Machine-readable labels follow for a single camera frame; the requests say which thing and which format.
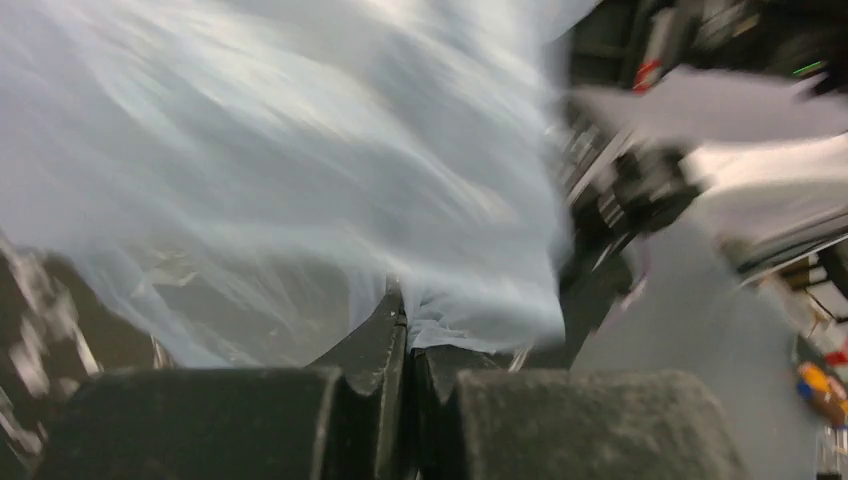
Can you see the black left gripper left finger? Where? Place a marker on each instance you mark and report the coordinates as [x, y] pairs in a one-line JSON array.
[[338, 418]]

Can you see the translucent blue plastic bag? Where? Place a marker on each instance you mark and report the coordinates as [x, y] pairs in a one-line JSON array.
[[243, 179]]

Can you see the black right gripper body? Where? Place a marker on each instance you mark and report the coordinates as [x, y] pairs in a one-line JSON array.
[[738, 108]]

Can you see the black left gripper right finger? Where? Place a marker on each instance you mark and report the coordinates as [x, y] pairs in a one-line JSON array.
[[484, 418]]

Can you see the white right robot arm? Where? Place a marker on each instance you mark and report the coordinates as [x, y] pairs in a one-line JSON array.
[[733, 110]]

